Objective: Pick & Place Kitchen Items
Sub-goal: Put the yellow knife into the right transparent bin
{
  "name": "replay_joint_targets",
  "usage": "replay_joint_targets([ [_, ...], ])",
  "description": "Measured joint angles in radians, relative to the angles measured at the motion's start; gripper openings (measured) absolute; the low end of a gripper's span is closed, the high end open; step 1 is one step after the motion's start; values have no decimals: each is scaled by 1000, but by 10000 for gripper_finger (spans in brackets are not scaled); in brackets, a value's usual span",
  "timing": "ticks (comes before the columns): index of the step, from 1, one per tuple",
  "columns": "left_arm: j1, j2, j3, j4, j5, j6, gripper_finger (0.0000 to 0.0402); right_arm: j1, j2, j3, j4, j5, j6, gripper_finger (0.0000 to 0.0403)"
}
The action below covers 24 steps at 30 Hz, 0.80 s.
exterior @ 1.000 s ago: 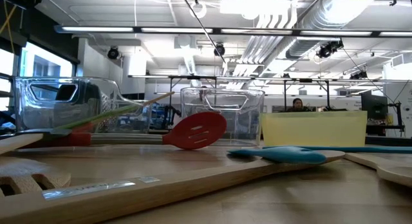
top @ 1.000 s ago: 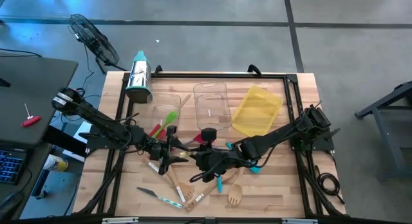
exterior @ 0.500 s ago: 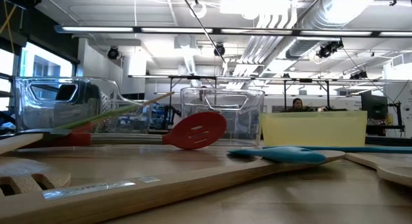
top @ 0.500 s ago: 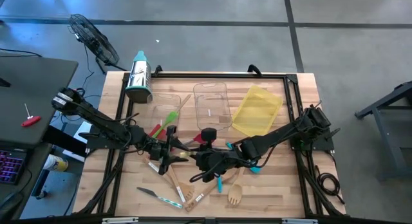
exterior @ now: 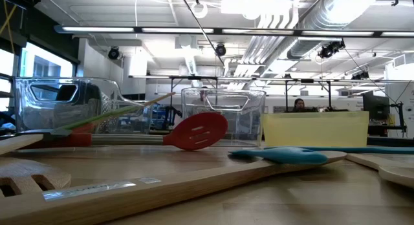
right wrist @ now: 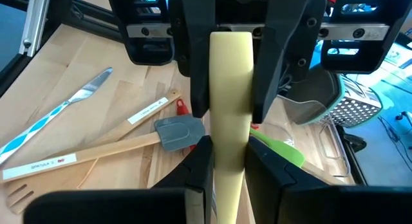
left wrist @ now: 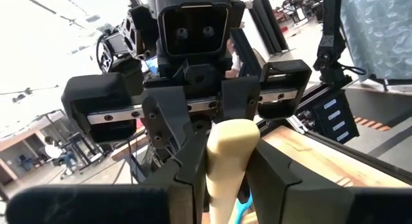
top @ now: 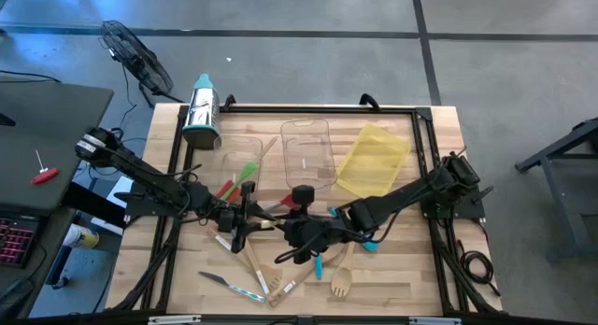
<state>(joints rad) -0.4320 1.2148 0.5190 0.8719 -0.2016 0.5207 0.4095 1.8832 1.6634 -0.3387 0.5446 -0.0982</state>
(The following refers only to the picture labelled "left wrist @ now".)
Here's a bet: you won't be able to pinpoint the black labelled controller box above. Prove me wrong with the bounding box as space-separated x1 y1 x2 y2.
295 88 361 145

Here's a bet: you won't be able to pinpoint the person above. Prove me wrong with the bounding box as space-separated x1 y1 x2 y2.
44 135 80 178
225 39 243 79

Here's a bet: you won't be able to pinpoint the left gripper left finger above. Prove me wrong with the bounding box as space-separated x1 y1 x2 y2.
5 130 209 224

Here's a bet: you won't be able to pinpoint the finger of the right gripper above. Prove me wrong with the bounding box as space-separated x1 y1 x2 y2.
220 76 261 122
140 85 207 161

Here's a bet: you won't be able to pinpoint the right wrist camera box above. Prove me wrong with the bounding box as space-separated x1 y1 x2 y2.
156 1 233 59

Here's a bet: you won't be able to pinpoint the cream-handled table knife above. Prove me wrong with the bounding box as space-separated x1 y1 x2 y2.
205 118 261 224

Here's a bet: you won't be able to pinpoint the bright blue silicone spatula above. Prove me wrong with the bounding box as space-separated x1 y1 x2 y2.
230 194 254 224

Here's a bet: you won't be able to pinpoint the laptop with blue screen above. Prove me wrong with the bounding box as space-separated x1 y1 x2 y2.
144 55 159 74

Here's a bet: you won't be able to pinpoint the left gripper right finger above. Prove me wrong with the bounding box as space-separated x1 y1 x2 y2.
245 138 412 224

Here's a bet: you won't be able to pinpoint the black leaning panels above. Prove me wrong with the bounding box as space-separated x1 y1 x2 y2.
239 0 290 77

